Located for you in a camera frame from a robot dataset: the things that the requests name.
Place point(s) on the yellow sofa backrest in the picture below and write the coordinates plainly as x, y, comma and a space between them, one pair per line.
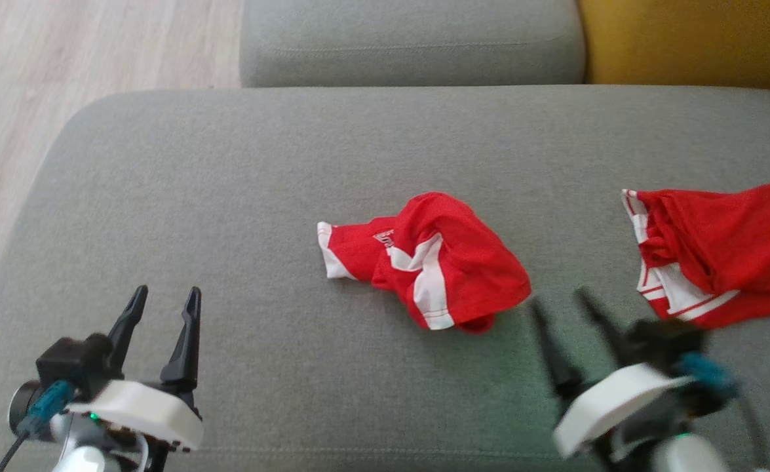
686, 39

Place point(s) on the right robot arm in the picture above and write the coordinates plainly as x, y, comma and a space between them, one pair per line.
686, 455

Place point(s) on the large grey sofa chaise cushion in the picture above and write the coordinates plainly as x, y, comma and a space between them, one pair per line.
293, 164

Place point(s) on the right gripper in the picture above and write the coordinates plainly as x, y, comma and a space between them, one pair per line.
614, 400

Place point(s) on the red garment with white stripes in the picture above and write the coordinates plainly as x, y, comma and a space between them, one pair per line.
738, 242

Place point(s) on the small red garment white trim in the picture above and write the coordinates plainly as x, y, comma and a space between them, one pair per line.
463, 262

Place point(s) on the grey sofa seat cushion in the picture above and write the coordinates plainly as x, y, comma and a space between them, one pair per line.
411, 33

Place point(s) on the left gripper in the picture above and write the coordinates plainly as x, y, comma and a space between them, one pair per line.
149, 413

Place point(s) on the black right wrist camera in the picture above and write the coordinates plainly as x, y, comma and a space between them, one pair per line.
663, 341

